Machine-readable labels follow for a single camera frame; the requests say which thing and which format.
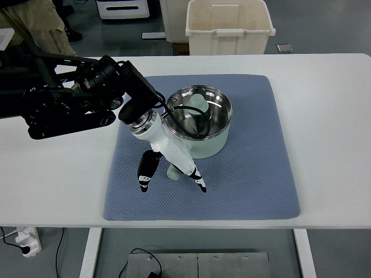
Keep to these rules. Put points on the person in black trousers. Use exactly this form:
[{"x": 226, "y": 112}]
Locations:
[{"x": 72, "y": 32}]

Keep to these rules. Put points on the green pot with handle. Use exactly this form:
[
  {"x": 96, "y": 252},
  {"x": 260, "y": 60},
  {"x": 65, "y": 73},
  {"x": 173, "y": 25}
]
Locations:
[{"x": 203, "y": 116}]

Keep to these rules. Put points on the grey metal base plate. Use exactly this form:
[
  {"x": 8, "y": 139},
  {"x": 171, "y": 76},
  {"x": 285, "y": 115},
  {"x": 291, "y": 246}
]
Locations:
[{"x": 199, "y": 265}]

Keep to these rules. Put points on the blue quilted mat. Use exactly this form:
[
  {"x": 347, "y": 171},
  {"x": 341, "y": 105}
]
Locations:
[{"x": 249, "y": 179}]

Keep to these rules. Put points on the person in khaki trousers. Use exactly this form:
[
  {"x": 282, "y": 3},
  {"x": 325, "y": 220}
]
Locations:
[{"x": 39, "y": 23}]

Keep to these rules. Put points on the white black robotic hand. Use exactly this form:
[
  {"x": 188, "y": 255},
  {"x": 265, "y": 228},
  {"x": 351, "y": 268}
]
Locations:
[{"x": 163, "y": 144}]

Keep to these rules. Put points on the white machine with black slot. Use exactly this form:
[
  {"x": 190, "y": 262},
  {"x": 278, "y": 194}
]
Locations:
[{"x": 120, "y": 10}]

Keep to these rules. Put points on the white table leg left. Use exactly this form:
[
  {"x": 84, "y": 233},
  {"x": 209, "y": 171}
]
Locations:
[{"x": 91, "y": 253}]

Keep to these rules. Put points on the cream plastic bin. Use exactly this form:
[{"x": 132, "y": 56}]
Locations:
[{"x": 228, "y": 27}]

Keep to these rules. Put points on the white table leg right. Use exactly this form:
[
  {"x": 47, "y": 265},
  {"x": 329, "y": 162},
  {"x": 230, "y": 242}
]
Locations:
[{"x": 304, "y": 253}]

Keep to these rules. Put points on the grey floor socket plate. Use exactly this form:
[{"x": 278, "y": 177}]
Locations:
[{"x": 284, "y": 48}]

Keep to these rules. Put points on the white box behind bin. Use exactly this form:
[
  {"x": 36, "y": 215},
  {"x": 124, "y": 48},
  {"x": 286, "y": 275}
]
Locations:
[{"x": 174, "y": 13}]

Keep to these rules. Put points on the white table leg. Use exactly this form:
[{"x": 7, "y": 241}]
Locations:
[
  {"x": 304, "y": 253},
  {"x": 91, "y": 253}
]

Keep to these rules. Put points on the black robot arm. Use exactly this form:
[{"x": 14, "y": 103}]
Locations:
[{"x": 57, "y": 94}]

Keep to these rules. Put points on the white side table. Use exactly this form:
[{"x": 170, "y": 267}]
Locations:
[{"x": 6, "y": 35}]

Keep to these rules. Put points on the white power strip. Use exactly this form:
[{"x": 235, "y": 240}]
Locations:
[{"x": 28, "y": 239}]

